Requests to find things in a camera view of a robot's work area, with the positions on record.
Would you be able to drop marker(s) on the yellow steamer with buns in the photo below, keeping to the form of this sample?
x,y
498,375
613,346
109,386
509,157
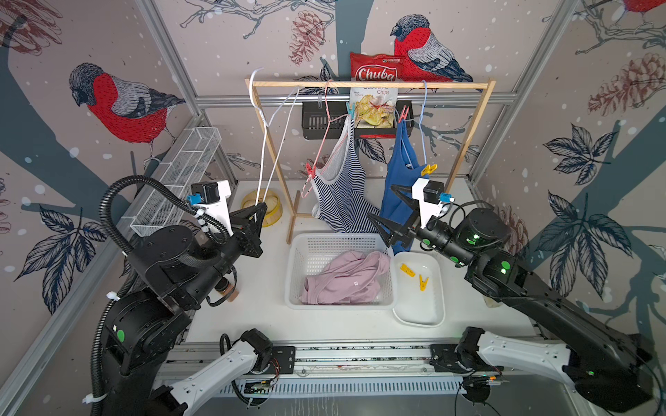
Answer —
x,y
272,200

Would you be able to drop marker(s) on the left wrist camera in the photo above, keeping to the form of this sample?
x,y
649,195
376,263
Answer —
x,y
210,198

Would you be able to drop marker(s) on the yellow clothespin on blue top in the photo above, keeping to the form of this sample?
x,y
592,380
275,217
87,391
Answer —
x,y
428,170

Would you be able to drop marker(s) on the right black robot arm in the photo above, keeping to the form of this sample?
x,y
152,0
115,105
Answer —
x,y
606,367

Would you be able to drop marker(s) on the white wire hanger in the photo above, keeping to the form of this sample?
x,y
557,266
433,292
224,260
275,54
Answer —
x,y
265,125

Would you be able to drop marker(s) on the pink wire hanger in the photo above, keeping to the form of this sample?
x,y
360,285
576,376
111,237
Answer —
x,y
325,130

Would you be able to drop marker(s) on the pink tank top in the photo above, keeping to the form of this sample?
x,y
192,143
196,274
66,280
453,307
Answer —
x,y
351,278

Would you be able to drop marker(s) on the white plastic tray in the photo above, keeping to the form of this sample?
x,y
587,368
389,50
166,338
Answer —
x,y
413,307

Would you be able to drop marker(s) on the striped tank top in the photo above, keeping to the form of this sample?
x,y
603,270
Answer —
x,y
340,188

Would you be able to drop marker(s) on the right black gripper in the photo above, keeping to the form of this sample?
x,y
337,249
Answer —
x,y
401,234

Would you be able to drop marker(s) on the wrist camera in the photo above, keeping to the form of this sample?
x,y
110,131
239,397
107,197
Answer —
x,y
210,198
432,199

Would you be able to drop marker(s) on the red clothespin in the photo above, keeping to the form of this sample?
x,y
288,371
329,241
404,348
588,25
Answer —
x,y
310,171
404,114

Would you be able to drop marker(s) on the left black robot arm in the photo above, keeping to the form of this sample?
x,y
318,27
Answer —
x,y
172,274

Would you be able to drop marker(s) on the wooden clothes rack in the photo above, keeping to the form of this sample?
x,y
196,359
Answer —
x,y
292,202

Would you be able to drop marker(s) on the white perforated basket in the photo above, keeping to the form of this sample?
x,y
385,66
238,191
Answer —
x,y
310,253

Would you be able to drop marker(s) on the blue tank top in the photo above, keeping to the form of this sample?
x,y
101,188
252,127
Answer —
x,y
403,169

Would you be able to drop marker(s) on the white wire mesh shelf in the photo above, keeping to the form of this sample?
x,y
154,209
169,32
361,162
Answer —
x,y
194,152

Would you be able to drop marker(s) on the light blue wire hanger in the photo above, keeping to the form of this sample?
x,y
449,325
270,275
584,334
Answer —
x,y
420,121

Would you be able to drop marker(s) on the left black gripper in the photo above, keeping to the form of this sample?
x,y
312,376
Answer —
x,y
249,231

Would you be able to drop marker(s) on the black wall basket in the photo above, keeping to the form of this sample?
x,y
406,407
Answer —
x,y
339,108

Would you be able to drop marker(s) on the brown box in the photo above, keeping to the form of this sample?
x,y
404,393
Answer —
x,y
229,293

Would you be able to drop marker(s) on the red chips bag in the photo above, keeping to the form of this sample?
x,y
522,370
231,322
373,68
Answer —
x,y
375,106

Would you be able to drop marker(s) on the red clothespin on blue top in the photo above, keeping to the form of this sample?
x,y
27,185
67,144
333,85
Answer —
x,y
404,114

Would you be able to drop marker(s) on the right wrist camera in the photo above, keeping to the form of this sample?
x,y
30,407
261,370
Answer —
x,y
432,199

